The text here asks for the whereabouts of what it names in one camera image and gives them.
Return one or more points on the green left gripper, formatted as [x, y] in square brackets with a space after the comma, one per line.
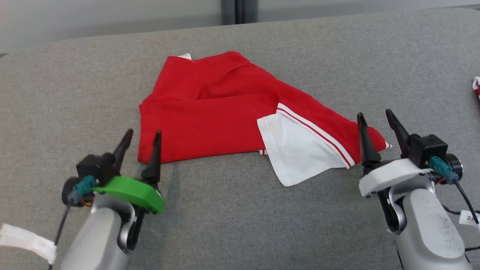
[135, 191]

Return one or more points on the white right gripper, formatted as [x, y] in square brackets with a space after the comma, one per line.
[390, 174]

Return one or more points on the red and white sports jersey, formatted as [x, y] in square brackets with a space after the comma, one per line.
[206, 123]

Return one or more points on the red white cloth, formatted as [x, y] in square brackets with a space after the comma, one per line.
[477, 88]

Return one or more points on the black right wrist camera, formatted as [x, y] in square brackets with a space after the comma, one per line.
[427, 148]

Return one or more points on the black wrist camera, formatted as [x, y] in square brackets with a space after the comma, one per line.
[427, 148]
[93, 165]

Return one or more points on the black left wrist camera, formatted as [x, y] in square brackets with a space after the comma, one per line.
[93, 165]

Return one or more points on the grey partition post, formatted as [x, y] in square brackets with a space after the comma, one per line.
[247, 11]
[228, 11]

